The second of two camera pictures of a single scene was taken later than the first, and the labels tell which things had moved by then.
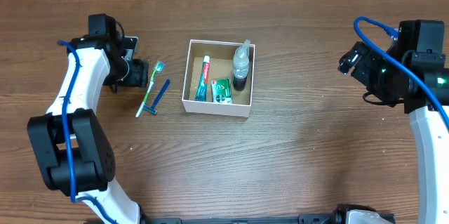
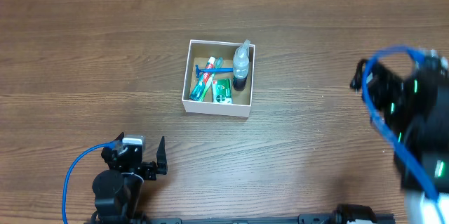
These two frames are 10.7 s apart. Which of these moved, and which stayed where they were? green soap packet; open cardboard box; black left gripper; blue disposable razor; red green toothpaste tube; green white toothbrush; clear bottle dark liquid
Moved: red green toothpaste tube; blue disposable razor; black left gripper; green white toothbrush
Stayed: green soap packet; clear bottle dark liquid; open cardboard box
